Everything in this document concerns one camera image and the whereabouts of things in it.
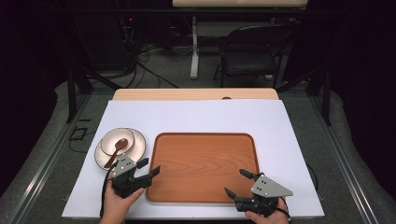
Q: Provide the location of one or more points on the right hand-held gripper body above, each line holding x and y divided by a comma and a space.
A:
267, 188

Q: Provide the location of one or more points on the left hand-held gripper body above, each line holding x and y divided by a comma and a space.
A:
124, 166

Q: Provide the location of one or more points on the person's right hand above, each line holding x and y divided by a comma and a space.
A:
270, 217

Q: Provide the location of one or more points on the person's left hand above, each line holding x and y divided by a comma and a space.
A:
117, 205

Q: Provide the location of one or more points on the beige round plate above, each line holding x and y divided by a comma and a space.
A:
140, 143

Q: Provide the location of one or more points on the brown wooden spoon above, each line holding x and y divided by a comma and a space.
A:
120, 145

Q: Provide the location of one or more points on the beige round bowl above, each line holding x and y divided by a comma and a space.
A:
112, 141

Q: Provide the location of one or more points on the brown wooden tray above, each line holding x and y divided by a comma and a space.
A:
202, 168

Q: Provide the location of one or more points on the white table board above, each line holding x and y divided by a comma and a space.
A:
193, 116

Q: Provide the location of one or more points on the light wooden table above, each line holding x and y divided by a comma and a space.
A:
186, 94

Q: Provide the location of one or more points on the black metal stand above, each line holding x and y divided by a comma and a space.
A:
72, 93
326, 99

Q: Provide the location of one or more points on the black folding chair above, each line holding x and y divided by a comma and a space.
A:
249, 59

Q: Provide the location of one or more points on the white desk leg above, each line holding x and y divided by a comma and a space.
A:
194, 56

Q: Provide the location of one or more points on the aluminium frame rail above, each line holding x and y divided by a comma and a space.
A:
345, 168
46, 168

